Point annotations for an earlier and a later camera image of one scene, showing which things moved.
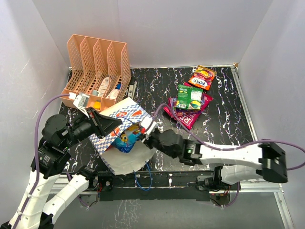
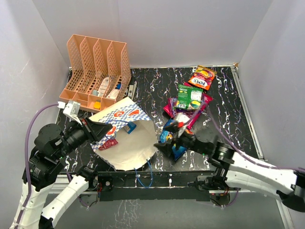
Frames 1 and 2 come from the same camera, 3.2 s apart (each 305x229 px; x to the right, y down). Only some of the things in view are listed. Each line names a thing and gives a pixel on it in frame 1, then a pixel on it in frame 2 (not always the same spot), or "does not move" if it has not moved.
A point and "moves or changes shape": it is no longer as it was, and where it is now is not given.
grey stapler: x=131 y=89 does not move
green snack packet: x=189 y=98 does not move
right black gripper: x=147 y=141 -> x=166 y=147
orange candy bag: x=202 y=77 does not move
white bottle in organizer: x=104 y=86 does not move
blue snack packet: x=126 y=141 moves or changes shape
